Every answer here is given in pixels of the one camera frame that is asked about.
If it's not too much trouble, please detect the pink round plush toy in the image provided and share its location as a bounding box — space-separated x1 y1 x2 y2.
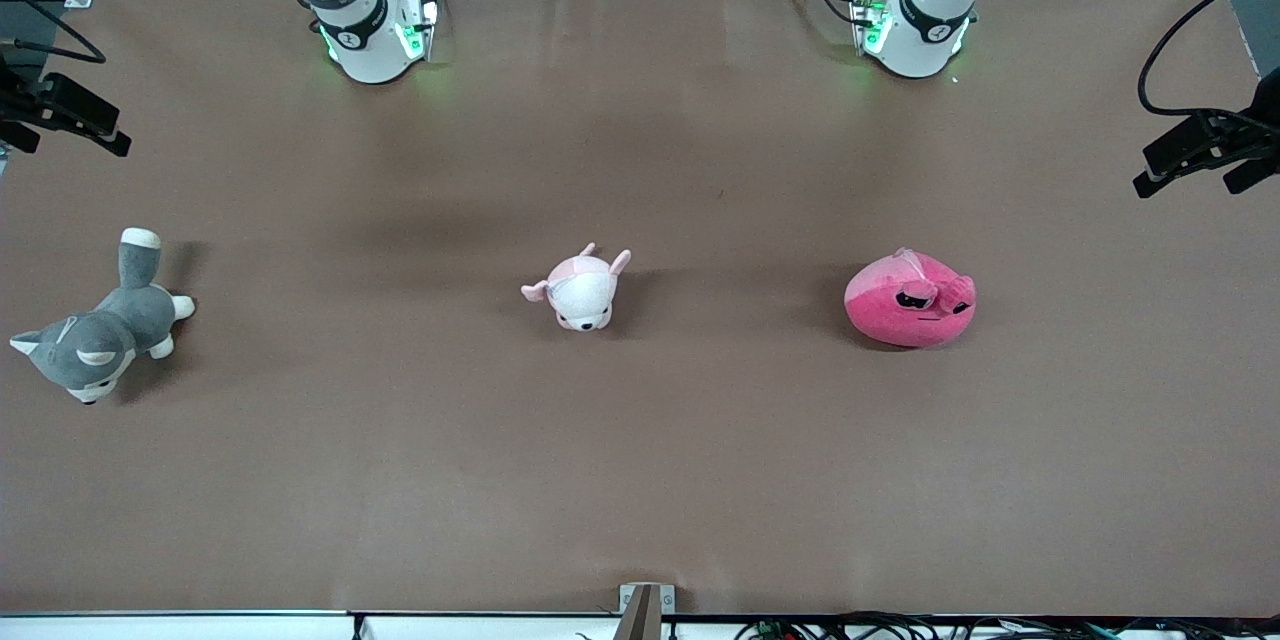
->
843 248 978 349

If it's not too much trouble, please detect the grey husky plush toy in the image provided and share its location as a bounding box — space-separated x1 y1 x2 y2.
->
9 227 197 406

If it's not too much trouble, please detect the pink white puppy plush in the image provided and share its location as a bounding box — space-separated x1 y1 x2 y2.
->
520 242 633 333

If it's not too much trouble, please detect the white table edge rail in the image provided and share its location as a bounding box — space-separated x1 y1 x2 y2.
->
0 610 1280 640

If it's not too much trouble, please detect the black cable bundle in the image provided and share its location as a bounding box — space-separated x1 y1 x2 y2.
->
735 612 1280 640

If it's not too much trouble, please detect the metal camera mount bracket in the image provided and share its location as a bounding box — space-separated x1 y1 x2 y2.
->
612 583 676 640

